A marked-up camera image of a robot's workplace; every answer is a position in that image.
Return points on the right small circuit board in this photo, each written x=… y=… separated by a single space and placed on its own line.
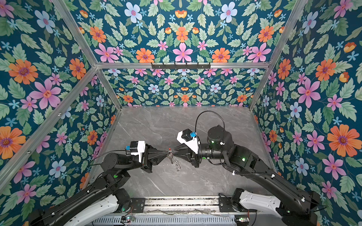
x=242 y=220

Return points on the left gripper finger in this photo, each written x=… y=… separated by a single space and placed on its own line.
x=156 y=152
x=158 y=159

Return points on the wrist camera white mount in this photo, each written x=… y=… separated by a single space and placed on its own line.
x=190 y=139
x=137 y=148

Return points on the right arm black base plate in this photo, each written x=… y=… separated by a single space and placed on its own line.
x=226 y=204

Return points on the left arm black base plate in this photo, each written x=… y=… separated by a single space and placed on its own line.
x=135 y=205

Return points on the left small circuit board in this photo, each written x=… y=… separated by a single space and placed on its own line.
x=127 y=219

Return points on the large keyring with red grip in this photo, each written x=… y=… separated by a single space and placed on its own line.
x=171 y=157

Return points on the aluminium front rail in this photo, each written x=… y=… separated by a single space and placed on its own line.
x=208 y=205

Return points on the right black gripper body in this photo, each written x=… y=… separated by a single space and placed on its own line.
x=195 y=158

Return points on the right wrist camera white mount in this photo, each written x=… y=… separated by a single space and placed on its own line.
x=190 y=139

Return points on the white slotted cable duct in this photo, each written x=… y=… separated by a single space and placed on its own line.
x=166 y=220

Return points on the small circuit board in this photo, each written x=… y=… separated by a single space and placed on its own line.
x=242 y=220
x=127 y=219

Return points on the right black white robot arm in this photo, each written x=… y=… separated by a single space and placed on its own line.
x=293 y=205

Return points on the black hook rail on frame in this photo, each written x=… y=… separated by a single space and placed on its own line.
x=176 y=66

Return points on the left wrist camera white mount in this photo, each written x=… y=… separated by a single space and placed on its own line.
x=137 y=148

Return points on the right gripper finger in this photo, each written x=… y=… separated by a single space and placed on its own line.
x=185 y=157
x=181 y=149

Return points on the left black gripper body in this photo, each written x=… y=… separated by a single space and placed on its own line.
x=144 y=165

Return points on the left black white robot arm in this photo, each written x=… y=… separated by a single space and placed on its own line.
x=106 y=194

